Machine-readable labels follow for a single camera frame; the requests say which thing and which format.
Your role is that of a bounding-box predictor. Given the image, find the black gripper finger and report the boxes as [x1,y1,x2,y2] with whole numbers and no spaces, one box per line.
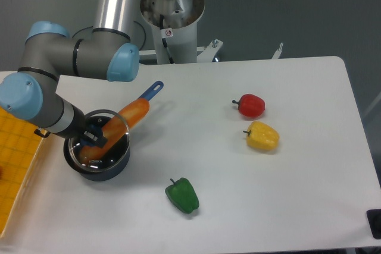
[80,131,108,148]

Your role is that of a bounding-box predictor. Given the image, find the glass pot lid blue knob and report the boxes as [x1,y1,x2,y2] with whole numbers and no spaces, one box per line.
[63,109,130,181]

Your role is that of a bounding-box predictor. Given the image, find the dark pot with blue handle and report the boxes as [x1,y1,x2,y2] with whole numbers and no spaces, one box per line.
[63,81,164,181]

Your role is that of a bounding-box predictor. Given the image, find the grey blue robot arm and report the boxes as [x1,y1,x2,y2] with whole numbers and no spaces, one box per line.
[1,0,139,147]

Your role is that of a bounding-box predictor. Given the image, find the yellow plastic basket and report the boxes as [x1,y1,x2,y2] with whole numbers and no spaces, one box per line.
[1,109,44,238]

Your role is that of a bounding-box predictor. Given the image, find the toy baguette bread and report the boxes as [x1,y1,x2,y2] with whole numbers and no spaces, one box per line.
[79,98,150,164]

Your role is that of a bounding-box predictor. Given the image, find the green toy bell pepper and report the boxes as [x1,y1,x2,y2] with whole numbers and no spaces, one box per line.
[165,177,199,214]

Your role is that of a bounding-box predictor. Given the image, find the red toy bell pepper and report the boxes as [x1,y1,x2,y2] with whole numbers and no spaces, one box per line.
[232,94,266,118]

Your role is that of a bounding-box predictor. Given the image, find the yellow toy bell pepper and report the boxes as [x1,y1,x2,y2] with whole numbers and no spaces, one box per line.
[243,121,280,150]

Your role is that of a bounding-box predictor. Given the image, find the black device at table edge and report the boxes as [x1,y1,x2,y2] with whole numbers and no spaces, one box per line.
[366,209,381,239]

